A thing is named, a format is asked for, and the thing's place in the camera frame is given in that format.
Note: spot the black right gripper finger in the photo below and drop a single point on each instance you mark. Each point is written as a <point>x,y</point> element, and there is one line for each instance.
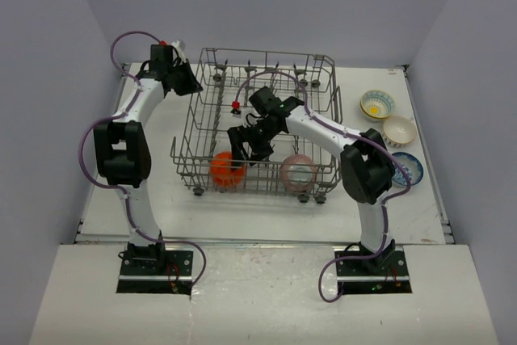
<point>238,152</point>
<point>257,153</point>

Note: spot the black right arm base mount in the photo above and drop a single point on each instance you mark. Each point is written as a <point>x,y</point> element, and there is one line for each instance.
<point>391,277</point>

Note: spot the floral white bowl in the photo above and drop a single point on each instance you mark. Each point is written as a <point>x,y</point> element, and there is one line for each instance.
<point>377,105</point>

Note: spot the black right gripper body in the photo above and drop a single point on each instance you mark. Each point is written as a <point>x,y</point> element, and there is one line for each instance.
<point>261,135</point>

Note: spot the beige white bowl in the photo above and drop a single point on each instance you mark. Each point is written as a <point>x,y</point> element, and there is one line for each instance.
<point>398,132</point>

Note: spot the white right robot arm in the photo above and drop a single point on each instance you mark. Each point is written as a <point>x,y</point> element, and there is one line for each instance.
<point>366,166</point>

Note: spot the blue patterned bowl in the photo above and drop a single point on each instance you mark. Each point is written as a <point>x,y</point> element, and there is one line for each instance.
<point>412,166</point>

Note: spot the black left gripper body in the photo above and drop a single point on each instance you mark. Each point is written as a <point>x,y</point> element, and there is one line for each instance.
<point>182,84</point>

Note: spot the grey wire dish rack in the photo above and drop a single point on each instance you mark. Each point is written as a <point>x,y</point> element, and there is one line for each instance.
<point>229,77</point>

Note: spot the pink rimmed white bowl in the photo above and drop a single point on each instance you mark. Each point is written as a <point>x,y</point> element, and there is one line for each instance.
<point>298,173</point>

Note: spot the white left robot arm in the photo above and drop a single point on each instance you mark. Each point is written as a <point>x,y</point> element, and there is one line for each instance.
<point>121,149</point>

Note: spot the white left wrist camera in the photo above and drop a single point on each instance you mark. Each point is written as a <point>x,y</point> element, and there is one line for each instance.
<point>179,48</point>

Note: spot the orange bowl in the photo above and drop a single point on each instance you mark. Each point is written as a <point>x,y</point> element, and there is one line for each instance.
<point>223,173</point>

